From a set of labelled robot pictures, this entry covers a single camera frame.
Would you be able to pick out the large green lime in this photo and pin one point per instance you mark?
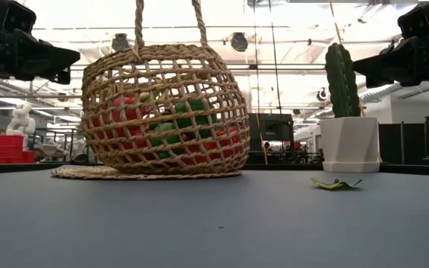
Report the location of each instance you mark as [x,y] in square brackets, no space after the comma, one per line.
[196,116]

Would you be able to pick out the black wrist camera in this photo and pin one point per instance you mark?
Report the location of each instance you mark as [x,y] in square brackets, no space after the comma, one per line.
[419,22]
[20,16]

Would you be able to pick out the red stacked bins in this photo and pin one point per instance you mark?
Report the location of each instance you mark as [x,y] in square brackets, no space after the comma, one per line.
[7,149]

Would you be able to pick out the small red tomato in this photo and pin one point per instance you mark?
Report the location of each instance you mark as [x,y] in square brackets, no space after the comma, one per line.
[222,144]

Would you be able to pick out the black round ceiling fixture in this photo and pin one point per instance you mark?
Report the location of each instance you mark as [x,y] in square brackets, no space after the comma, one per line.
[119,41]
[239,41]
[321,95]

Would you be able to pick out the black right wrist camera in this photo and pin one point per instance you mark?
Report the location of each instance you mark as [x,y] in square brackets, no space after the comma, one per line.
[419,22]

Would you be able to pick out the long horizontal ceiling rail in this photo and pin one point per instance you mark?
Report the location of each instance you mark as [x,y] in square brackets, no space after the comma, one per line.
[274,67]

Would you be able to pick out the small green lime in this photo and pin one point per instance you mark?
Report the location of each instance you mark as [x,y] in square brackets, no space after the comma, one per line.
[167,139]

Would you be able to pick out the silver ceiling air duct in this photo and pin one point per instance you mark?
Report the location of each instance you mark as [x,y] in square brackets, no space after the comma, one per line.
[382,93]

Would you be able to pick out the pink dragon fruit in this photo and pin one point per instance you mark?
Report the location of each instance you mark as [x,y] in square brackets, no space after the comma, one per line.
[125,106]

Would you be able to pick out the thin black vertical pole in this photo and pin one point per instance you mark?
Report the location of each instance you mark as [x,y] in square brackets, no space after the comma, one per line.
[256,56]

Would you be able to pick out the dark office partition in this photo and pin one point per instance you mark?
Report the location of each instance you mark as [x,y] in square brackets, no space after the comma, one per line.
[400,143]

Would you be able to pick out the green fabric leaf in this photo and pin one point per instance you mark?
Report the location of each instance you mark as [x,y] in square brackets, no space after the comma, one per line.
[335,184]

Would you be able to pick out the yellow-green pear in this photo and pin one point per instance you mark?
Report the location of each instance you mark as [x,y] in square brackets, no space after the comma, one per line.
[149,96]

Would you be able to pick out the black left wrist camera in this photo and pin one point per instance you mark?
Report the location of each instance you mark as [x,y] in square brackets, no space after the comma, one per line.
[20,16]

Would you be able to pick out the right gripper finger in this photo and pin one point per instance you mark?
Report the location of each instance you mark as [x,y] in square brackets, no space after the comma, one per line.
[389,69]

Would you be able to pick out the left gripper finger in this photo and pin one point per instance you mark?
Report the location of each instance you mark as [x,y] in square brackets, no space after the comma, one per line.
[47,59]

